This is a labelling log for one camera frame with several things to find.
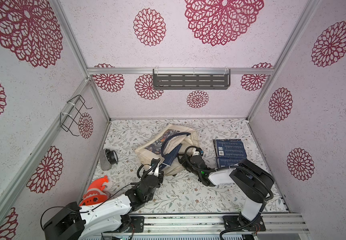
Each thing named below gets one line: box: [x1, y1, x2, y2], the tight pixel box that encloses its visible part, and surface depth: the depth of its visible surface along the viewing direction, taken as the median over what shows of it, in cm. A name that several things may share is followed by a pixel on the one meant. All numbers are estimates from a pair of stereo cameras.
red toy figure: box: [79, 175, 109, 206], surface depth 78 cm
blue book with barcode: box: [212, 139, 247, 158], surface depth 102 cm
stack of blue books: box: [159, 143, 183, 171], surface depth 91 cm
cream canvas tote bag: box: [134, 123, 200, 175], surface depth 91 cm
